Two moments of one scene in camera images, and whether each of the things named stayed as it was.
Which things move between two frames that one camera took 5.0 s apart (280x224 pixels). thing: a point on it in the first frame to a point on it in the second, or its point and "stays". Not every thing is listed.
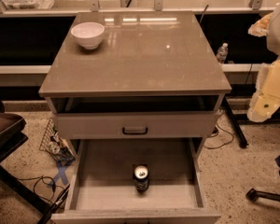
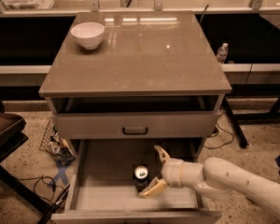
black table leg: (242, 140) stays
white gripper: (279, 32) to (172, 172)
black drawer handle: (123, 131) stays
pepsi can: (141, 178) stays
